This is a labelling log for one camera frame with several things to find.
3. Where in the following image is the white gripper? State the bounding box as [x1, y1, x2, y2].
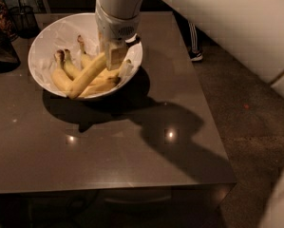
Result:
[95, 0, 140, 71]

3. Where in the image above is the long top yellow banana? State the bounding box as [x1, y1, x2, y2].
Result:
[66, 35, 142, 100]

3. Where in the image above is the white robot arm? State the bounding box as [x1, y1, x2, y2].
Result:
[96, 0, 284, 99]

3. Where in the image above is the middle right yellow banana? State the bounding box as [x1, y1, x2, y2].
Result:
[91, 60, 131, 85]

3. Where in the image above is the back yellow banana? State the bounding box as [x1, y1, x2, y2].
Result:
[77, 35, 92, 68]

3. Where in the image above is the front right yellow banana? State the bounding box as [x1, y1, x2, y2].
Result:
[80, 77, 121, 97]

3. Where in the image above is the white bowl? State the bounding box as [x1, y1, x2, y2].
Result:
[28, 13, 142, 101]

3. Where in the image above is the dark glass bowl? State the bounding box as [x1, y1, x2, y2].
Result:
[0, 32, 21, 73]

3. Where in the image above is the white paper liner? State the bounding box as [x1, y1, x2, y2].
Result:
[36, 18, 140, 90]

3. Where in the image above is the person's sneaker and leg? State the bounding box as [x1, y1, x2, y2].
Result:
[176, 14, 203, 62]

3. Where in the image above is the black mesh pen cup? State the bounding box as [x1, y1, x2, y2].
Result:
[9, 0, 40, 39]

